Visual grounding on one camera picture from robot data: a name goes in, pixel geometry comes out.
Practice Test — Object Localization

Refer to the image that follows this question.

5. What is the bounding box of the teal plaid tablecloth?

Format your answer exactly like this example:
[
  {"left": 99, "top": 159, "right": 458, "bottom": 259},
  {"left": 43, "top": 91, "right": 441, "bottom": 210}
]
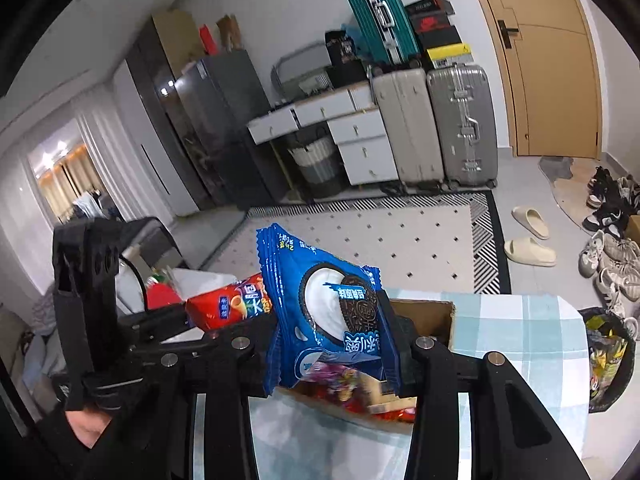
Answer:
[{"left": 192, "top": 287, "right": 591, "bottom": 480}]

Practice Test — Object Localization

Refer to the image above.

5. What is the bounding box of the beige round mat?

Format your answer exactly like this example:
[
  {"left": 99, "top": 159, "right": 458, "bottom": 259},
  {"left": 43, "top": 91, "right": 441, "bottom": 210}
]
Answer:
[{"left": 550, "top": 175, "right": 603, "bottom": 228}]

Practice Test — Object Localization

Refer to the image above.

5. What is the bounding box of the black storage box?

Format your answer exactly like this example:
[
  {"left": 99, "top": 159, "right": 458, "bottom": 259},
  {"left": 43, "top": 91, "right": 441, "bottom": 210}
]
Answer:
[{"left": 327, "top": 60, "right": 371, "bottom": 88}]

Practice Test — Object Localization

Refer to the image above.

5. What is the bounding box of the dark grey fridge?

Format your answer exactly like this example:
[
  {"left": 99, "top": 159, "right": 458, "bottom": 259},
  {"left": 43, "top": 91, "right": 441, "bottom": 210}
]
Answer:
[{"left": 175, "top": 50, "right": 291, "bottom": 211}]

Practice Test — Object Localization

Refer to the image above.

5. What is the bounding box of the white sheer curtain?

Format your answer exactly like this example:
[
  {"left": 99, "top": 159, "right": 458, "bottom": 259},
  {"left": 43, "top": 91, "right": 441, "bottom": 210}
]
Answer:
[{"left": 75, "top": 102, "right": 151, "bottom": 221}]

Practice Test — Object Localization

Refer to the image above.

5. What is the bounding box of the brown paper bag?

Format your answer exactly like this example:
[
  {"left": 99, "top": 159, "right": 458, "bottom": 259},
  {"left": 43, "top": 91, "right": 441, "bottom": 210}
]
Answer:
[{"left": 216, "top": 14, "right": 241, "bottom": 53}]

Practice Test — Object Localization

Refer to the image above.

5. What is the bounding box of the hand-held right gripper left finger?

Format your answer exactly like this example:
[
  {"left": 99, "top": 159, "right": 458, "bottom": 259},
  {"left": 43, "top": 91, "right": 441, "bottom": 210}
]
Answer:
[{"left": 67, "top": 310, "right": 281, "bottom": 480}]

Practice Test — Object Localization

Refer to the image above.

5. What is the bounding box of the red black shoe box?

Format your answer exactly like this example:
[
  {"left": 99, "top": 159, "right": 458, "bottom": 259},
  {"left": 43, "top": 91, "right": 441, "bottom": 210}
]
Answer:
[{"left": 409, "top": 12, "right": 453, "bottom": 36}]

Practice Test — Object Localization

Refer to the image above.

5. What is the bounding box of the blue cookie packet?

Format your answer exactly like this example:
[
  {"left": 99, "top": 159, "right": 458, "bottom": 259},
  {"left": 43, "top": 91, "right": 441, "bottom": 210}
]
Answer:
[{"left": 256, "top": 222, "right": 401, "bottom": 398}]

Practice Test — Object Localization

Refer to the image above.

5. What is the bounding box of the wooden door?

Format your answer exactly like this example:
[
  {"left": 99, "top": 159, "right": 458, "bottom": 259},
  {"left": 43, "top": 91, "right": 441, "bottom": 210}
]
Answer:
[{"left": 460, "top": 0, "right": 603, "bottom": 159}]

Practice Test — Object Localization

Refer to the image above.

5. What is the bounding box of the red chip bag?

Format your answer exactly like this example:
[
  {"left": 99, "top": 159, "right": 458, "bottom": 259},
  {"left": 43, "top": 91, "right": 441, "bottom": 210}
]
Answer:
[{"left": 185, "top": 272, "right": 273, "bottom": 332}]

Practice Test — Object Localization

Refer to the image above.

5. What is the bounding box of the teal suitcase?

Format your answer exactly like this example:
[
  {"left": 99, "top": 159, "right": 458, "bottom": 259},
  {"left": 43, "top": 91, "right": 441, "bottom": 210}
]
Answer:
[{"left": 342, "top": 0, "right": 421, "bottom": 68}]

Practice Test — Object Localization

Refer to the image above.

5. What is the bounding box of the grey oval frame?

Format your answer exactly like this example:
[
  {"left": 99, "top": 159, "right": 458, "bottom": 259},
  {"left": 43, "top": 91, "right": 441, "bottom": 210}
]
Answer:
[{"left": 271, "top": 42, "right": 333, "bottom": 101}]

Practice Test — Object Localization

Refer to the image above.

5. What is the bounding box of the grey door mat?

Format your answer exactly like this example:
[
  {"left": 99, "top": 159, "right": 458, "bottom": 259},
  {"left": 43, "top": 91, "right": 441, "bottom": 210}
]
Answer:
[{"left": 538, "top": 156, "right": 576, "bottom": 181}]

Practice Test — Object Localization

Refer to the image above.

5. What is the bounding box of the beige suitcase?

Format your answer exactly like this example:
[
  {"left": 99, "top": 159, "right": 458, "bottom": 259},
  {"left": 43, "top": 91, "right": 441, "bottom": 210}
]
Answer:
[{"left": 371, "top": 67, "right": 445, "bottom": 191}]

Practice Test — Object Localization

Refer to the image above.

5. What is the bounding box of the black trash bin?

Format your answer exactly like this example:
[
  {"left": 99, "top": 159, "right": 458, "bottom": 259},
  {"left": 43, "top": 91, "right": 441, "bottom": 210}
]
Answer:
[{"left": 579, "top": 306, "right": 635, "bottom": 413}]

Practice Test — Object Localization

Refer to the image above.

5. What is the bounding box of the white desk with drawers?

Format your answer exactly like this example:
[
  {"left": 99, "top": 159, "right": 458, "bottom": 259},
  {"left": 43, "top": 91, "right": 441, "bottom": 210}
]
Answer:
[{"left": 247, "top": 82, "right": 401, "bottom": 186}]

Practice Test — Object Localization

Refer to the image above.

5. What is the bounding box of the red pouch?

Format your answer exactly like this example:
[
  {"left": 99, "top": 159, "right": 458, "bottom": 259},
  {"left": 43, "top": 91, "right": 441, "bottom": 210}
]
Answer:
[{"left": 146, "top": 280, "right": 183, "bottom": 311}]

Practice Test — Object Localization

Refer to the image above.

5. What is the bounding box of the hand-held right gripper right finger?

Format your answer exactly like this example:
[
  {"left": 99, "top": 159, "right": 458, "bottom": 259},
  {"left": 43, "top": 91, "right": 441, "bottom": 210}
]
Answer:
[{"left": 376, "top": 290, "right": 593, "bottom": 480}]

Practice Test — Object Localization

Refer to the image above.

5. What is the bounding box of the beige slipper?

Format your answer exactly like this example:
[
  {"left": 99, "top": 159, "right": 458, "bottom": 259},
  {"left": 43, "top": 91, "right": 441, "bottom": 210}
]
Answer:
[
  {"left": 511, "top": 206, "right": 550, "bottom": 240},
  {"left": 504, "top": 237, "right": 557, "bottom": 267}
]

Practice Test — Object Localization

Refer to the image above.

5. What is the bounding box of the red paper bag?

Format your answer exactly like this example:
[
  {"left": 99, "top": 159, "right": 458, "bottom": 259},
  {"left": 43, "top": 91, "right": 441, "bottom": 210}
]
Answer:
[{"left": 199, "top": 25, "right": 221, "bottom": 56}]

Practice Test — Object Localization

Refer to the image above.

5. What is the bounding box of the pile of sneakers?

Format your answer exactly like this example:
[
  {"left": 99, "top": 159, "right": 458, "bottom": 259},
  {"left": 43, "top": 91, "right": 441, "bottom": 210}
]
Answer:
[{"left": 579, "top": 166, "right": 640, "bottom": 341}]

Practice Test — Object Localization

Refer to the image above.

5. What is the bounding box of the grey white laundry basket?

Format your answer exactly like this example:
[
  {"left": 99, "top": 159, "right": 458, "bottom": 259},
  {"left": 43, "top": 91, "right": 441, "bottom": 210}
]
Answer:
[{"left": 286, "top": 132, "right": 341, "bottom": 198}]

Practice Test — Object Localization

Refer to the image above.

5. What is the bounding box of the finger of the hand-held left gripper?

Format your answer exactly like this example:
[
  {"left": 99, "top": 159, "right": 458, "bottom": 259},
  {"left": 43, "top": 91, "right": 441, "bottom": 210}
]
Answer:
[
  {"left": 119, "top": 304, "right": 193, "bottom": 342},
  {"left": 127, "top": 329, "right": 222, "bottom": 359}
]

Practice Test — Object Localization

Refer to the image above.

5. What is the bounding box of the silver suitcase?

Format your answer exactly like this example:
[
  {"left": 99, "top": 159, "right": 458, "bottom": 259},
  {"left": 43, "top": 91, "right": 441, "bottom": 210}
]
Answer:
[{"left": 426, "top": 62, "right": 499, "bottom": 191}]

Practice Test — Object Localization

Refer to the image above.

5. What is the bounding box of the flat black shoe box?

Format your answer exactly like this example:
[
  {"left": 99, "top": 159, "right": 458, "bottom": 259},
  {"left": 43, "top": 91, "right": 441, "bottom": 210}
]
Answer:
[{"left": 404, "top": 0, "right": 456, "bottom": 18}]

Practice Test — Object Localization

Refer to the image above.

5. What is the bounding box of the beige curtain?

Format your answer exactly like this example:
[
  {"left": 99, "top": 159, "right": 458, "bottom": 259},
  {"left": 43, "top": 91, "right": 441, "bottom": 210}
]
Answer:
[{"left": 37, "top": 145, "right": 101, "bottom": 221}]

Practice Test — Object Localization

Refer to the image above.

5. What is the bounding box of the yellow snack wrapper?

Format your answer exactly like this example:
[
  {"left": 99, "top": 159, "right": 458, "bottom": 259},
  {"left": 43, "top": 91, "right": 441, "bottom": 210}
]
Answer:
[{"left": 589, "top": 334, "right": 627, "bottom": 392}]

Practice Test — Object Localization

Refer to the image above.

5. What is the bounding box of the brown cardboard box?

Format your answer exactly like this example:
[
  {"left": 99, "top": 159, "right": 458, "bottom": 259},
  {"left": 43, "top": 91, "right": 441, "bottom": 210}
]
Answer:
[{"left": 272, "top": 297, "right": 458, "bottom": 428}]

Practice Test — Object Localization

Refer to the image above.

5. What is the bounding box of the black door handle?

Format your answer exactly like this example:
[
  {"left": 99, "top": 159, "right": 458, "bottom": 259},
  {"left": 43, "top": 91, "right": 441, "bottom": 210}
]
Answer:
[{"left": 497, "top": 20, "right": 521, "bottom": 50}]

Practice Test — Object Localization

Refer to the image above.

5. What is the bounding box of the dark glass cabinet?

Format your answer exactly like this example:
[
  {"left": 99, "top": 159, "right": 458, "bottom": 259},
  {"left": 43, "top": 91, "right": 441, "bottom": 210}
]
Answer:
[{"left": 125, "top": 17, "right": 211, "bottom": 211}]

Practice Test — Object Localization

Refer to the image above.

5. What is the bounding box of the tall flat cardboard box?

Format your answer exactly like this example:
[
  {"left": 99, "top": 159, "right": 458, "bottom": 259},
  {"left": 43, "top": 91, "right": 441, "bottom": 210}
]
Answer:
[{"left": 151, "top": 10, "right": 201, "bottom": 78}]

